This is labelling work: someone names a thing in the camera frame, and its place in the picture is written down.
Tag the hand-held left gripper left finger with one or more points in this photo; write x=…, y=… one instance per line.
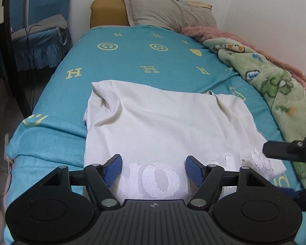
x=112, y=169

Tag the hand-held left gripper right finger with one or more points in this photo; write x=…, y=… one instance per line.
x=193, y=169

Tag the white t-shirt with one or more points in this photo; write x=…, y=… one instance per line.
x=155, y=122

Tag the green cartoon blanket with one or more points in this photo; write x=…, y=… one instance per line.
x=278, y=86

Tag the teal printed bed sheet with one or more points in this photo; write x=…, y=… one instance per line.
x=132, y=56

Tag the pink fluffy blanket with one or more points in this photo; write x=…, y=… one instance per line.
x=219, y=34

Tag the white desk with black legs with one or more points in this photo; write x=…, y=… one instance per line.
x=7, y=56

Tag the yellow cushion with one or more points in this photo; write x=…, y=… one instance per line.
x=108, y=12

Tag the grey cloth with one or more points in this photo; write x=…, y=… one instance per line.
x=48, y=23

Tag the grey pillow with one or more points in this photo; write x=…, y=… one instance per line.
x=168, y=11

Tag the beige printed pillow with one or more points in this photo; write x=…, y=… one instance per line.
x=199, y=4

